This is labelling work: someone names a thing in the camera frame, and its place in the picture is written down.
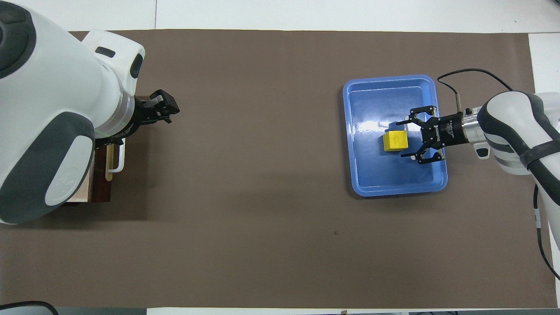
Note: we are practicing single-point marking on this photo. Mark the light wood drawer dark front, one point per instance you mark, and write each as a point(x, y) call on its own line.
point(100, 188)

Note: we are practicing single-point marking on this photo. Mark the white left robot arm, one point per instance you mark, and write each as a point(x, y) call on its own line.
point(43, 87)

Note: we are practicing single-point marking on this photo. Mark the brown table mat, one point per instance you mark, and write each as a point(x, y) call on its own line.
point(262, 197)

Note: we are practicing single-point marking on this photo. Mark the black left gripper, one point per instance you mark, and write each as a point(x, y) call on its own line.
point(142, 113)

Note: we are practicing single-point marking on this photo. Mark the blue plastic tray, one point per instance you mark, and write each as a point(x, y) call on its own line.
point(393, 179)

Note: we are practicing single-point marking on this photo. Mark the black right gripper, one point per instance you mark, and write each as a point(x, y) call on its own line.
point(446, 130)

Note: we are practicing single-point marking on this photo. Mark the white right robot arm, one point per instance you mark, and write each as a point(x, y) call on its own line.
point(507, 118)

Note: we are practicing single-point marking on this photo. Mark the yellow block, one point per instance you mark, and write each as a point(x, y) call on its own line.
point(395, 141)

